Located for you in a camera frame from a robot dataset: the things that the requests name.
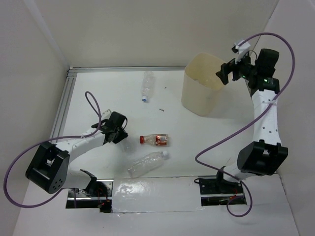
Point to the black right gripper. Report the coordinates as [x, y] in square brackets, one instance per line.
[225, 69]

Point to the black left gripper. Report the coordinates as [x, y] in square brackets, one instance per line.
[123, 134]

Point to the clear bottle white cap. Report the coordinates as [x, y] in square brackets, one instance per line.
[128, 146]

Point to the clear bottle blue-white cap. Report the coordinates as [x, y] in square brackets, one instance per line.
[147, 87]
[147, 163]

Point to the red cap labelled bottle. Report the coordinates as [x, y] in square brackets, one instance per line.
[157, 140]

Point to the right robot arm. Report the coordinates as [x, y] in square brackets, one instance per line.
[264, 155]

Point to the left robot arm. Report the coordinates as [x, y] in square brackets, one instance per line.
[49, 168]

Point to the beige plastic bin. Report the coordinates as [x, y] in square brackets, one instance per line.
[201, 86]

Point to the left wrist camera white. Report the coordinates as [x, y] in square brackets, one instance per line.
[106, 114]

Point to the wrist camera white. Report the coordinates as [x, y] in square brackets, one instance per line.
[240, 48]
[106, 114]

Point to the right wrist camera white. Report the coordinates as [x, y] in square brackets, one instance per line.
[240, 48]

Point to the aluminium frame rail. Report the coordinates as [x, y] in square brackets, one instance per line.
[119, 89]

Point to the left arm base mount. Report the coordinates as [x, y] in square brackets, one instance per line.
[97, 194]

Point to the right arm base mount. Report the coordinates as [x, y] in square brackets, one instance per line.
[218, 193]

